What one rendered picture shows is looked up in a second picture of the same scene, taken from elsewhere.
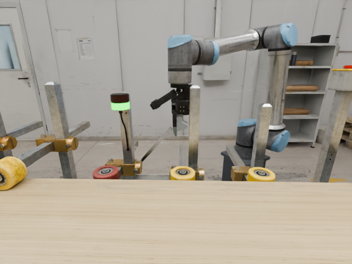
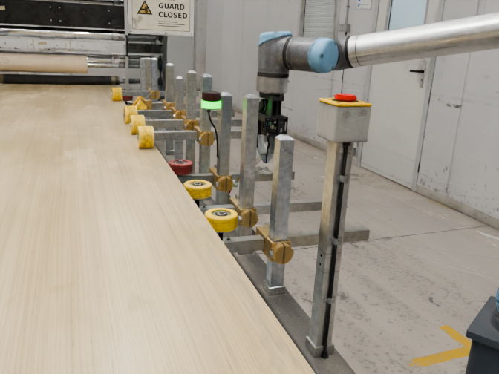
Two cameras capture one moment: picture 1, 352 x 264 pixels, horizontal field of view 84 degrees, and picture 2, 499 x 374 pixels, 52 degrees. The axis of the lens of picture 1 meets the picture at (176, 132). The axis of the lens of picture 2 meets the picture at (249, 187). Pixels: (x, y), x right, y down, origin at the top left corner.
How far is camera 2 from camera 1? 139 cm
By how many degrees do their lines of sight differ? 65
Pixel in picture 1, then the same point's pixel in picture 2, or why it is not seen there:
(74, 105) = (471, 136)
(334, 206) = (169, 239)
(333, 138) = (322, 223)
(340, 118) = (327, 186)
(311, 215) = (150, 228)
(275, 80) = not seen: outside the picture
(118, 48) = not seen: outside the picture
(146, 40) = not seen: outside the picture
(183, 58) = (261, 61)
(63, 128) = (203, 119)
